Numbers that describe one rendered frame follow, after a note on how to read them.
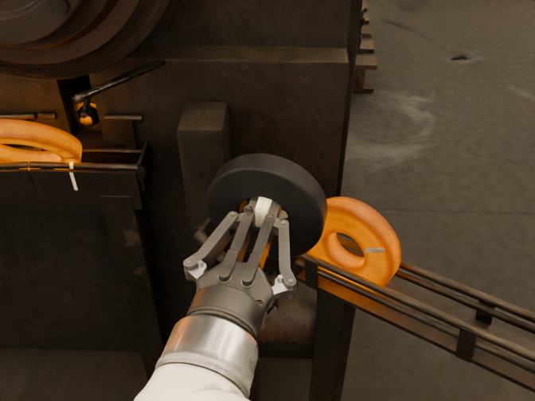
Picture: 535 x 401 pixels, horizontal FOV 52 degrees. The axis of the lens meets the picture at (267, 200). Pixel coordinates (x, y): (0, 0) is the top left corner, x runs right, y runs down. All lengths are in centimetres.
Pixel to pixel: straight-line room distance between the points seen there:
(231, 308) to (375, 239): 30
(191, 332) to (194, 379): 5
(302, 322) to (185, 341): 50
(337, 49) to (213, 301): 58
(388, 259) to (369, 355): 81
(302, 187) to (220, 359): 24
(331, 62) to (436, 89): 187
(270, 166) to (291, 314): 40
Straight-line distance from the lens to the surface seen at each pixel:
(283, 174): 63
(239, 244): 62
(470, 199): 213
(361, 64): 262
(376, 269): 81
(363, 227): 77
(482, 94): 282
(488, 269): 188
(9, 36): 82
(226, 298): 54
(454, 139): 243
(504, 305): 81
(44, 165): 104
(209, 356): 50
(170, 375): 49
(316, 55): 97
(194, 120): 92
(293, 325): 99
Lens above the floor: 128
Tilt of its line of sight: 40 degrees down
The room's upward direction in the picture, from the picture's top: straight up
